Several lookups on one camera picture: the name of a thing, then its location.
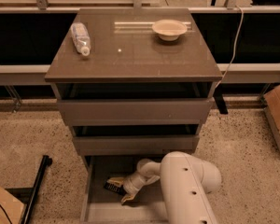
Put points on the black rxbar chocolate bar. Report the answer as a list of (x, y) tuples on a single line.
[(115, 188)]

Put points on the clear plastic water bottle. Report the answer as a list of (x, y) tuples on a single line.
[(81, 38)]

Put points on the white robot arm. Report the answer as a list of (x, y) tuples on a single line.
[(185, 181)]

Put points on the grey drawer cabinet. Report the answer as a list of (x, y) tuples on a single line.
[(128, 61)]

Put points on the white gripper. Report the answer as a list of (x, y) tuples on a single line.
[(132, 183)]

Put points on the grey top drawer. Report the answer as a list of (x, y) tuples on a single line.
[(134, 112)]

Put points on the grey open bottom drawer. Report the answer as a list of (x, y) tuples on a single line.
[(104, 207)]

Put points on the black metal stand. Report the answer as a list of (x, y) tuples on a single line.
[(28, 196)]

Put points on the white paper bowl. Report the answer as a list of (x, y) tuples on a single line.
[(169, 30)]

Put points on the brown cardboard box left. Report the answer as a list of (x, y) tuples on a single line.
[(11, 208)]

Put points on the grey middle drawer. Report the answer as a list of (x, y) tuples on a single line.
[(135, 145)]

